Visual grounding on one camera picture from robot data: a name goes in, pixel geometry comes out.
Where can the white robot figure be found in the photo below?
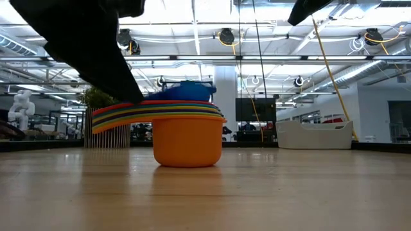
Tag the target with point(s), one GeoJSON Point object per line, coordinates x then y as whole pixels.
{"type": "Point", "coordinates": [20, 107]}

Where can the black aluminium frame rail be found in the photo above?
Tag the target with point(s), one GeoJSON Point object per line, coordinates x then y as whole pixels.
{"type": "Point", "coordinates": [250, 144]}

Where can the teal measuring cup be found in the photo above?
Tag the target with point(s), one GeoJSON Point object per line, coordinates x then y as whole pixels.
{"type": "Point", "coordinates": [176, 105]}

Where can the navy measuring cup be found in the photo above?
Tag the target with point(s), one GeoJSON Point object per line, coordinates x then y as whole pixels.
{"type": "Point", "coordinates": [176, 110]}

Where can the small blue measuring cup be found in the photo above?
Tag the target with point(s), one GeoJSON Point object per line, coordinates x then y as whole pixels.
{"type": "Point", "coordinates": [186, 91]}

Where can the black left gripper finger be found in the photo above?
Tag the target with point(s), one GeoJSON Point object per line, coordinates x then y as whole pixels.
{"type": "Point", "coordinates": [102, 67]}

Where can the black monitor screen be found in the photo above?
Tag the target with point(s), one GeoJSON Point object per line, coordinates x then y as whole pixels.
{"type": "Point", "coordinates": [255, 109]}

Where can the potted green plant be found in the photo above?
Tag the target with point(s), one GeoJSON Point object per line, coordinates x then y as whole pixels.
{"type": "Point", "coordinates": [106, 138]}

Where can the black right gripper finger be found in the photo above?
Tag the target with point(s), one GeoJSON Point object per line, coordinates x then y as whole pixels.
{"type": "Point", "coordinates": [308, 9]}

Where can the white building column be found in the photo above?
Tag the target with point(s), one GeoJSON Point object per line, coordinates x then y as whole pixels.
{"type": "Point", "coordinates": [224, 90]}

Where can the yellow measuring cup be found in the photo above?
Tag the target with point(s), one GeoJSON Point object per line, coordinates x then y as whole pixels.
{"type": "Point", "coordinates": [176, 107]}

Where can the orange measuring cup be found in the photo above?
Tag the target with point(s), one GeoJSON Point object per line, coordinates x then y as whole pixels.
{"type": "Point", "coordinates": [187, 144]}

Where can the small black ceiling reel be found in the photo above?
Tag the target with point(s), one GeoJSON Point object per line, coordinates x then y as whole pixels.
{"type": "Point", "coordinates": [298, 81]}
{"type": "Point", "coordinates": [160, 81]}

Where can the green measuring cup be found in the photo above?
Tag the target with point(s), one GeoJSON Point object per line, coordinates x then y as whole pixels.
{"type": "Point", "coordinates": [176, 113]}

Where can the long ceiling light bar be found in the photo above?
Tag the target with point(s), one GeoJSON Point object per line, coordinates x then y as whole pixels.
{"type": "Point", "coordinates": [205, 58]}

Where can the white plastic basket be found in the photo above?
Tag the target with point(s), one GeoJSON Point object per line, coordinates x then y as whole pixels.
{"type": "Point", "coordinates": [314, 136]}

